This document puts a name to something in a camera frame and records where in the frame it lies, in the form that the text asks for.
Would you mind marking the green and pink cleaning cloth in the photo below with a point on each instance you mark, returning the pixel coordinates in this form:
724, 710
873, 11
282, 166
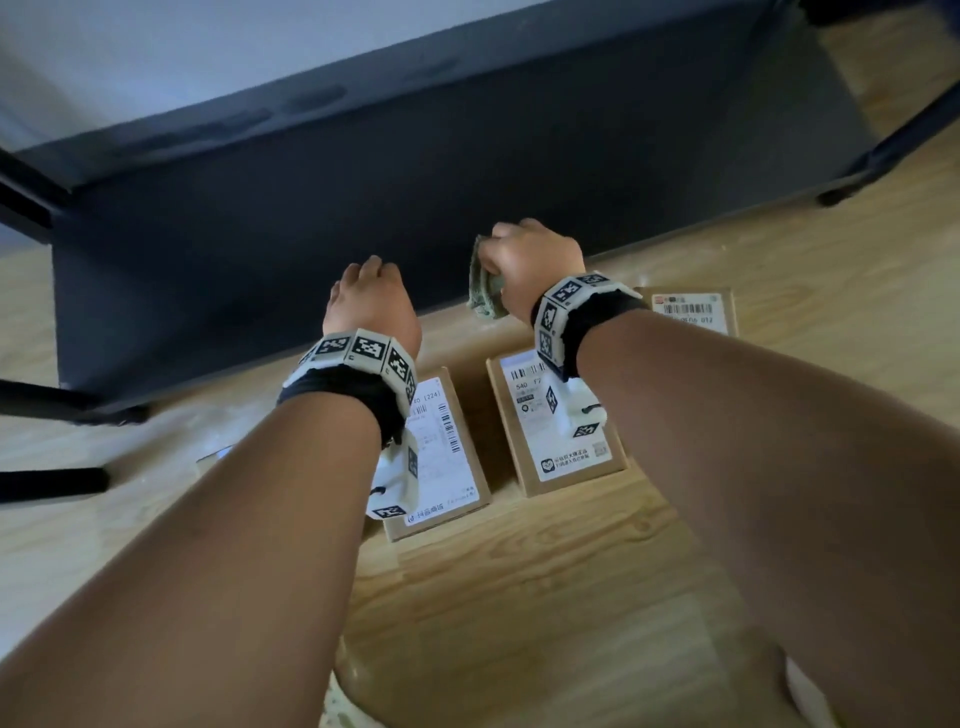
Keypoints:
484, 296

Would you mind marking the person's left forearm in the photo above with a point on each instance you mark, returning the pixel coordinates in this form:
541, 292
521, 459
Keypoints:
187, 585

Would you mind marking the person's right forearm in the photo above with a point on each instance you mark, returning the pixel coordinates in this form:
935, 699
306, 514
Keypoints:
787, 510

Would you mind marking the person's left hand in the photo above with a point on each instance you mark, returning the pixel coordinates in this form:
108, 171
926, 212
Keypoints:
371, 300

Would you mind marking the person's right hand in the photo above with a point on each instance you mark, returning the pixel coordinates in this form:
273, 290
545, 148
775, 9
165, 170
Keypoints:
532, 262

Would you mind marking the white marker cube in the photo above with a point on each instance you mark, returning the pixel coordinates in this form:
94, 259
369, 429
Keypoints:
570, 409

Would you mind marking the black marker wristband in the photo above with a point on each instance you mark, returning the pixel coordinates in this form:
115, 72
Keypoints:
345, 390
592, 315

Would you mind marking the dark metal shelf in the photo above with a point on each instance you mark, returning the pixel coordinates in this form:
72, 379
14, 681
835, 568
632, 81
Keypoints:
375, 187

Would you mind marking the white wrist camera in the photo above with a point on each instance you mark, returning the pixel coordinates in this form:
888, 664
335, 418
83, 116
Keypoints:
394, 480

